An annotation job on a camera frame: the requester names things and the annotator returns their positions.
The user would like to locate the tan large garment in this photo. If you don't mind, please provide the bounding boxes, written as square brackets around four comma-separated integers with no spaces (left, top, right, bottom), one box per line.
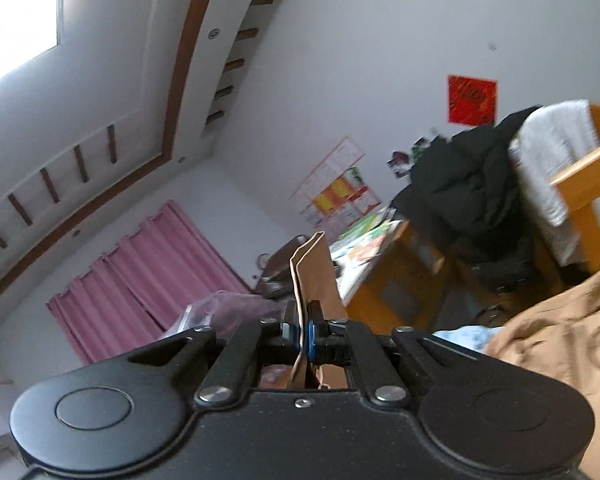
[289,231,600,480]

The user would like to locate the clear plastic bag with clothes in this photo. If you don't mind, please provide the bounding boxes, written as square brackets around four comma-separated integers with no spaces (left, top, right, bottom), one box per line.
[161,290,286,339]

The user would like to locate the dark brown bag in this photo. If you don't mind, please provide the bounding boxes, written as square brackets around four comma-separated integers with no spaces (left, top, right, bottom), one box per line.
[254,235,309,300]

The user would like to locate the colourful magazine on desk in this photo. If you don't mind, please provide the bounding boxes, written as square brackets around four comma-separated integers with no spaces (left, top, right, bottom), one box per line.
[329,206,403,306]

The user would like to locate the wooden side desk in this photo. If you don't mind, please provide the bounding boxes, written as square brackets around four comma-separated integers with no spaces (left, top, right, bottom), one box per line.
[337,219,462,336]

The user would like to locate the pink curtain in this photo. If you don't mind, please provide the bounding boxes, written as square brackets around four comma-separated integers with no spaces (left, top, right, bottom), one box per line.
[47,200,249,365]

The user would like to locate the light blue blanket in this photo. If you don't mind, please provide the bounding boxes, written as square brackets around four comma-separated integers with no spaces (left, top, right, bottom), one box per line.
[432,325,501,353]

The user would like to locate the black jacket on bedframe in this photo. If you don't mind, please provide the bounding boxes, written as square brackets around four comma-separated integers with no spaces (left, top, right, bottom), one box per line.
[390,106,539,264]

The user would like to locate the white grey knitted blanket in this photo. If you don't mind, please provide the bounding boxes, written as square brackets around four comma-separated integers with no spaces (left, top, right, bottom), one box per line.
[508,100,600,266]

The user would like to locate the wooden bed headboard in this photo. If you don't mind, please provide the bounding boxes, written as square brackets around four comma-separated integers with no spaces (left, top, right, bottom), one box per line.
[552,104,600,274]

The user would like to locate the wall calendar poster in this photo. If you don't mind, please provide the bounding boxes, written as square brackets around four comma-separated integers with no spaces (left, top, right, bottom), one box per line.
[289,136,381,237]

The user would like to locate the small photos on wall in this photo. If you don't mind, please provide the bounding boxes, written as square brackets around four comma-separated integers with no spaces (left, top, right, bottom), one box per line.
[387,128,440,179]

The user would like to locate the red square wall paper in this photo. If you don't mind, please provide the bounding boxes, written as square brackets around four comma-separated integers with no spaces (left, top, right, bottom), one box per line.
[448,75,498,127]

